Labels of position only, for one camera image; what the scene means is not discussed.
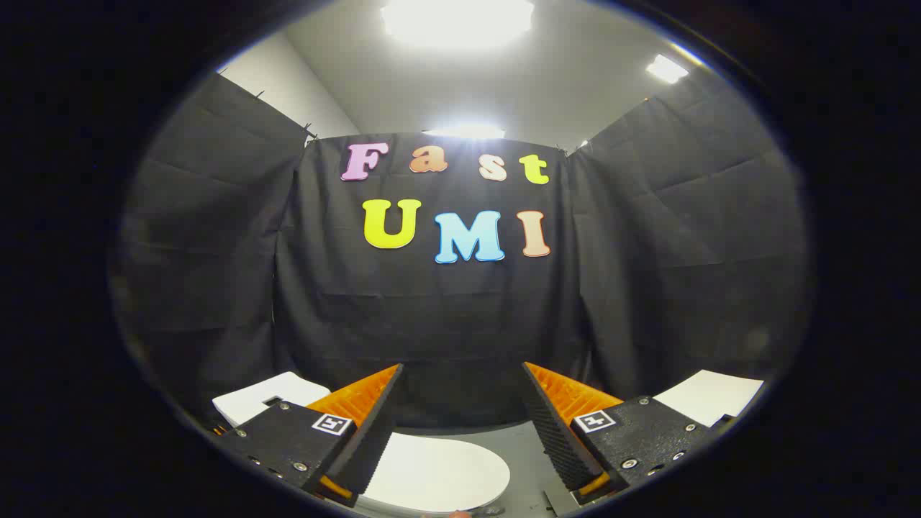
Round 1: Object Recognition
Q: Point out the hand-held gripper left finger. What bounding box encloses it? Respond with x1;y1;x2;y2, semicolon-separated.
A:
216;363;405;508

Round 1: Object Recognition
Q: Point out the black backdrop cloth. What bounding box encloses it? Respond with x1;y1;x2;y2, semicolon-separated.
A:
108;72;810;432

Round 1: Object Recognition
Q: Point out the white toilet lid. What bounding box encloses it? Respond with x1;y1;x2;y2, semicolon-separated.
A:
358;432;512;515

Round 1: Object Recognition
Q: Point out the white toilet tank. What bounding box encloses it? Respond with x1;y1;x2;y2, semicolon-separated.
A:
212;372;332;429

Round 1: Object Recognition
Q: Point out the grey drawer cabinet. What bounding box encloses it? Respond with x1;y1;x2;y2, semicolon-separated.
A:
653;370;765;428

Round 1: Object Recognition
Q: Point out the small ceiling light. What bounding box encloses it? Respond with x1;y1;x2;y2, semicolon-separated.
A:
645;54;690;84

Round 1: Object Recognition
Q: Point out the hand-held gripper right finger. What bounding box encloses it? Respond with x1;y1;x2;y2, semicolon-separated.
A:
521;361;736;508

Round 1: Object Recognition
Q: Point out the ceiling light behind cloth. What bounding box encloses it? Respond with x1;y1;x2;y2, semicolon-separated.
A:
423;124;506;140

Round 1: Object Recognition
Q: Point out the large ceiling light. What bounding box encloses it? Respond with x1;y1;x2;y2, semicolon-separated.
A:
380;0;536;50

